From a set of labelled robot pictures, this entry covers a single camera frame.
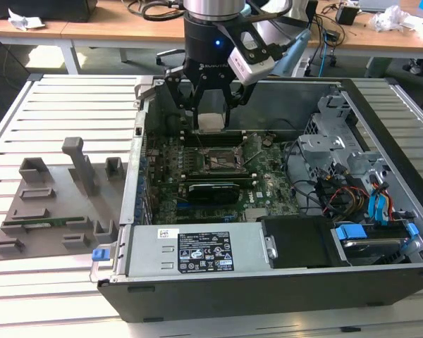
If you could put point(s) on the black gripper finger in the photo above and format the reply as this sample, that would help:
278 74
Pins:
183 91
238 95

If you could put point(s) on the silver CPU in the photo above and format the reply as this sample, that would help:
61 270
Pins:
211 122

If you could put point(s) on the thin metal locking lever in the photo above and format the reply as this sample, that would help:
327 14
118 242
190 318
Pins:
200 142
253 157

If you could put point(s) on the CPU socket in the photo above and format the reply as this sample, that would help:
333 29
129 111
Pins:
218 155

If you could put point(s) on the black RAM slot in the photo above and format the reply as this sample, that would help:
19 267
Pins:
188 140
188 143
247 184
188 133
215 176
188 136
246 180
215 173

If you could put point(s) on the round coin battery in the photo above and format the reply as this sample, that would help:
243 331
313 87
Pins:
266 141

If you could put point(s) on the pale blue teach pendant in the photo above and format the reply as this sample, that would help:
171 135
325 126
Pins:
289 60

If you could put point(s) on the white power strip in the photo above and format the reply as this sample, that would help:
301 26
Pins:
303 67

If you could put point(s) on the green motherboard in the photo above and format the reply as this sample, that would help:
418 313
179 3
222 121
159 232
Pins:
278 169

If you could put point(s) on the silver metal drive cage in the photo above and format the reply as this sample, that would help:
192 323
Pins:
320 142

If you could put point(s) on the wooden desk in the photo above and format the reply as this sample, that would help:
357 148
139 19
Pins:
102 30
21 35
373 40

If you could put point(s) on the black graphics card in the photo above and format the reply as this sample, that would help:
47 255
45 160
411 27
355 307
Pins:
211 194

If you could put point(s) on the small black box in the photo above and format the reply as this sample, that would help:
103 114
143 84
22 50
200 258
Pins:
346 14

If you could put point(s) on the silver power supply unit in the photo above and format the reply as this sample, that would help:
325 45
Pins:
148 246

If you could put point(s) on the black plastic bay cover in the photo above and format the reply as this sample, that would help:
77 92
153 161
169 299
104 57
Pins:
296 243

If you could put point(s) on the grey parts rack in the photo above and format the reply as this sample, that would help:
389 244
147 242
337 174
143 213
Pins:
70 211

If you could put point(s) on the grey laptop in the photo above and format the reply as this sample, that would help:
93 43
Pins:
377 4

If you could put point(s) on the black computer case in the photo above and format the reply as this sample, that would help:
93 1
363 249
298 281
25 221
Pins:
38 8

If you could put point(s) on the clear plastic wrap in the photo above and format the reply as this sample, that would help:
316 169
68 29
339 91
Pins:
391 17

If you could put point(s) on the crumpled white paper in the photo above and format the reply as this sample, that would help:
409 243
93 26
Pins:
24 19

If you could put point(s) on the hard disk in blue carrier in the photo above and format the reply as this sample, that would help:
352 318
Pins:
350 232

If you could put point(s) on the green RAM stick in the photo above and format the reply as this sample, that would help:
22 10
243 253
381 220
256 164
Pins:
60 222

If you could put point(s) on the blue case latch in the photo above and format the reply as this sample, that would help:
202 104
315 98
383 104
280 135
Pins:
100 255

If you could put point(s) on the open black PC case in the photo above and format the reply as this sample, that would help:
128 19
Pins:
232 299

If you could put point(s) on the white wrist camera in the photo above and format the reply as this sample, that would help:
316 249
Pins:
250 72

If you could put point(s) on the black camera bracket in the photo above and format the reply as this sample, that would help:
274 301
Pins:
232 33

